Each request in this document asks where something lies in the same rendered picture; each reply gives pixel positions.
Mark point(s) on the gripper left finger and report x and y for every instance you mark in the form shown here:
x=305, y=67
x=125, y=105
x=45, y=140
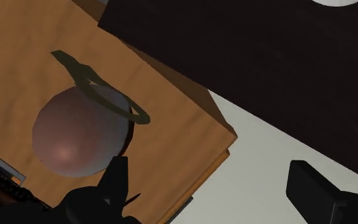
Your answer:
x=113, y=186

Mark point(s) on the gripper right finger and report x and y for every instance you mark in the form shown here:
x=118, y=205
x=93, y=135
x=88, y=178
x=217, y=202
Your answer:
x=315, y=192

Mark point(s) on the pink grey round dome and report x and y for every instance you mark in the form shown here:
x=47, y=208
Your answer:
x=73, y=133

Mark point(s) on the brown wooden table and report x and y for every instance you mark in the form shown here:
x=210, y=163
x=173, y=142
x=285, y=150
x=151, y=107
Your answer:
x=172, y=139

